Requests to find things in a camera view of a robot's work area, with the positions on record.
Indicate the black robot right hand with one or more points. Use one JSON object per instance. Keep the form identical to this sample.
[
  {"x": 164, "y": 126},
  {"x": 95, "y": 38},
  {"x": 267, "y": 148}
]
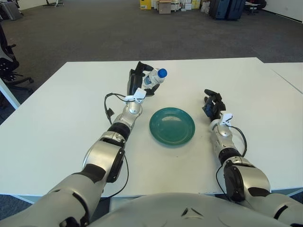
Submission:
[{"x": 216, "y": 108}]

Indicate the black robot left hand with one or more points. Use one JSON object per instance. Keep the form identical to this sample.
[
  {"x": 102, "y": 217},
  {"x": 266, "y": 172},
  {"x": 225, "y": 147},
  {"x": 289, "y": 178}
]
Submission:
[{"x": 135, "y": 80}]

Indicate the clear bottle with blue cap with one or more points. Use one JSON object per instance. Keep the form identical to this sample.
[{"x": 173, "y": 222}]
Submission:
[{"x": 154, "y": 78}]

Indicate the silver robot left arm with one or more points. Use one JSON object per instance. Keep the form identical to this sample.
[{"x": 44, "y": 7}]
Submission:
[{"x": 99, "y": 158}]

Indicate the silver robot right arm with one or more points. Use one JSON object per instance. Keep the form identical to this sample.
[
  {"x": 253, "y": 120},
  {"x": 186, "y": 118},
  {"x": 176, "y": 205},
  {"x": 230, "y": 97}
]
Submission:
[{"x": 251, "y": 182}]

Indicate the green round plate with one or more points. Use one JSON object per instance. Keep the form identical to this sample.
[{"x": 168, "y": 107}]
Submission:
[{"x": 171, "y": 127}]

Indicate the yellow box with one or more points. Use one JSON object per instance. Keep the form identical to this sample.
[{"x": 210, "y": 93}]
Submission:
[{"x": 145, "y": 4}]

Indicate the white carton stack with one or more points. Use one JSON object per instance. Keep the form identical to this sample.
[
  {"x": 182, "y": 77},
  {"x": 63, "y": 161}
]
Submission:
[{"x": 189, "y": 4}]

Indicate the black suitcase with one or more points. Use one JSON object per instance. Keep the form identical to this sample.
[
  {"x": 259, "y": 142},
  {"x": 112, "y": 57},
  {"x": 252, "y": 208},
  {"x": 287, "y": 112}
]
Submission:
[{"x": 214, "y": 10}]

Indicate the dark blue suitcase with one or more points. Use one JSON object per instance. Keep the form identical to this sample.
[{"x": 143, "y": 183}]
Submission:
[{"x": 236, "y": 10}]

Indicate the white plastic bag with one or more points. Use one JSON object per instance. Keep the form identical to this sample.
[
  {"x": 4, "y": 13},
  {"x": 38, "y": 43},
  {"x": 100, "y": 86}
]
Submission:
[{"x": 205, "y": 7}]

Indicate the black rolling chair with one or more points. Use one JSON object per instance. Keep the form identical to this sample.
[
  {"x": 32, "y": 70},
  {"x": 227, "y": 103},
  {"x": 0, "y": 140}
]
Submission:
[{"x": 252, "y": 7}]

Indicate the grey robot torso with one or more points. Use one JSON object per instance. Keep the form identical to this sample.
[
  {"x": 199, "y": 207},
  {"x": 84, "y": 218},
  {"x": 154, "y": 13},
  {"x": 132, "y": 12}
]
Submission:
[{"x": 170, "y": 210}]

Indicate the white desk leg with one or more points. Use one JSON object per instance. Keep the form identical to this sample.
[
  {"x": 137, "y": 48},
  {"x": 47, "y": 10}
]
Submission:
[{"x": 10, "y": 95}]

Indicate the black white mesh office chair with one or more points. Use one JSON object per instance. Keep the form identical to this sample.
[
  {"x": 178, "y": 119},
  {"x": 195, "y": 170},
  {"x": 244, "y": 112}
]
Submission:
[{"x": 7, "y": 67}]

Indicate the grey hard case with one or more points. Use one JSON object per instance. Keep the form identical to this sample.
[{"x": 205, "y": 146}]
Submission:
[{"x": 11, "y": 11}]

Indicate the black desk frame legs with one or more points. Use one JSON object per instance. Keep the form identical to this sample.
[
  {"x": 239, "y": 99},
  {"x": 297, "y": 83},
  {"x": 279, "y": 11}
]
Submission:
[{"x": 47, "y": 2}]

